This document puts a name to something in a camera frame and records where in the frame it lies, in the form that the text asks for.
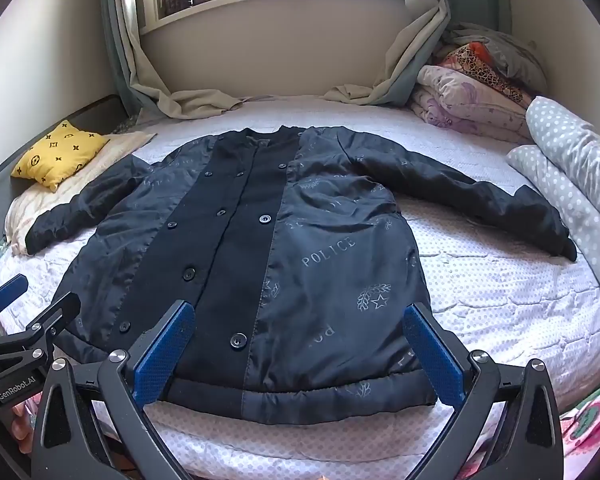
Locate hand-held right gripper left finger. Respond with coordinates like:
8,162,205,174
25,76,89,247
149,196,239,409
30,299,197,480

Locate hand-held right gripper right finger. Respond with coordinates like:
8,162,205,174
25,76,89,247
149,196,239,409
402,302,566,480

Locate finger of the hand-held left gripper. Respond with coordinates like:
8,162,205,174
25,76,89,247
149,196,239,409
14,291,82,356
0,274,29,336

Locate dark printed jacket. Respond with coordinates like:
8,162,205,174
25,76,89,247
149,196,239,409
25,125,578,428

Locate person's left hand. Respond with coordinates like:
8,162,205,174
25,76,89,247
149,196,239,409
10,402,36,456

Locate white quilted mattress cover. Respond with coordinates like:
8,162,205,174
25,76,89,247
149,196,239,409
0,95,600,480

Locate yellow patterned pillow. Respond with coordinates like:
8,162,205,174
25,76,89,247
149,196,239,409
11,120,111,193

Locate pink floral bed sheet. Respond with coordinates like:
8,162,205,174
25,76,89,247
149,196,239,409
560,380,600,461

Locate cream blanket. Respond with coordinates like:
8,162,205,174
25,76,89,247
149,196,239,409
5,130,158,256

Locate dark headboard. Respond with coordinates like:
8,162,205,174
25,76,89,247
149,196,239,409
0,94,136,201

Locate grey polka dot quilt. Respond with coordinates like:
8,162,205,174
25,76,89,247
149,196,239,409
506,96,600,291

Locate beige and green curtain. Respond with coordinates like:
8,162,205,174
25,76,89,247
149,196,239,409
324,0,513,108
100,0,243,121

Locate purple floral quilt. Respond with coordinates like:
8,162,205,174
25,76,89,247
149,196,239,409
411,64,533,143

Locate orange patterned blanket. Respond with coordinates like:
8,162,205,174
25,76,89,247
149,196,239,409
437,42,531,106

